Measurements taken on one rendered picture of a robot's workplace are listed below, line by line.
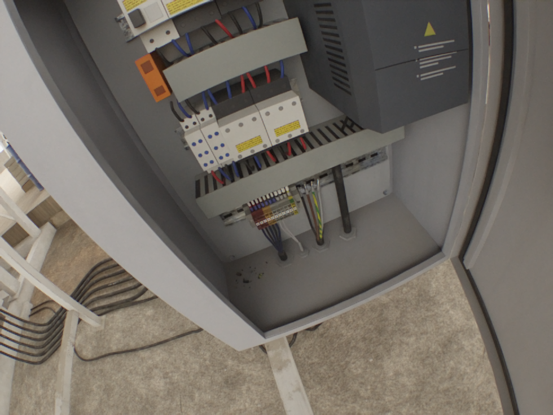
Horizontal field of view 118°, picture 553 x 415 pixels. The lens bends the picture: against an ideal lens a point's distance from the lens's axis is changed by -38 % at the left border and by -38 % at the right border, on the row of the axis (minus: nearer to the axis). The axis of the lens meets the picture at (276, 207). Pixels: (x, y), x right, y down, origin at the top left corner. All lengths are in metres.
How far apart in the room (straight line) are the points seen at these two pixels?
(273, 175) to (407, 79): 0.21
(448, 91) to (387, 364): 0.97
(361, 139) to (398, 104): 0.15
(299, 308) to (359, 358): 0.66
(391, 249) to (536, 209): 0.29
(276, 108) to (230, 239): 0.29
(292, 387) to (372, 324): 0.44
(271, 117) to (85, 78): 0.24
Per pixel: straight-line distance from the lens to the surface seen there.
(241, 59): 0.29
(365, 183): 0.51
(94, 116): 0.35
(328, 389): 1.08
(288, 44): 0.30
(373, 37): 0.21
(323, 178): 0.46
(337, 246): 0.52
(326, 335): 1.13
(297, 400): 0.86
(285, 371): 0.88
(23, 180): 5.71
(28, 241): 3.89
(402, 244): 0.51
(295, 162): 0.35
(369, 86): 0.23
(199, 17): 0.28
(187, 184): 0.41
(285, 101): 0.28
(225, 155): 0.31
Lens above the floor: 1.07
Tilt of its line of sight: 42 degrees down
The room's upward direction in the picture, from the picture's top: 24 degrees counter-clockwise
